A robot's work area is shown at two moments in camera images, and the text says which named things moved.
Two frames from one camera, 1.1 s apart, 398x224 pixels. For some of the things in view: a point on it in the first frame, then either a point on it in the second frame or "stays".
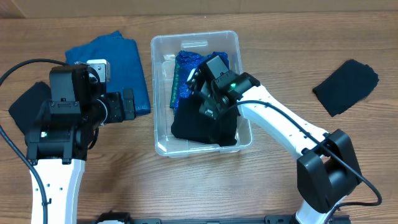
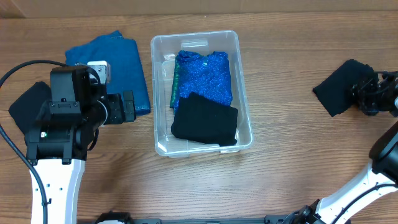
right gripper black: x=199 y=90 → x=357 y=94
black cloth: x=350 y=83 stays
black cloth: x=189 y=123 stays
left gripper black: x=118 y=113 stays
